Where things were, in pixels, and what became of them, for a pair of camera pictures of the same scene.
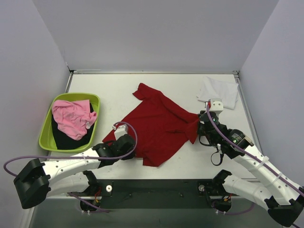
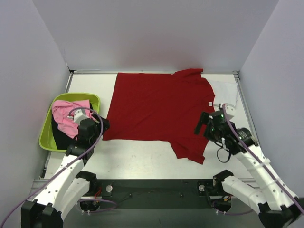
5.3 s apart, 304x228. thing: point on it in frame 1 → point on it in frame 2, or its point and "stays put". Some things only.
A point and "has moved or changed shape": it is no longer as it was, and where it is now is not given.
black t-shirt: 64,142 stays put
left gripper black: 129,147 → 100,122
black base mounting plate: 153,194 stays put
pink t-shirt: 73,118 stays put
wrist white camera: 120,130 → 79,115
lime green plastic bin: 46,140 stays put
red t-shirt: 161,125 has moved or changed shape
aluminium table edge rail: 246,106 stays put
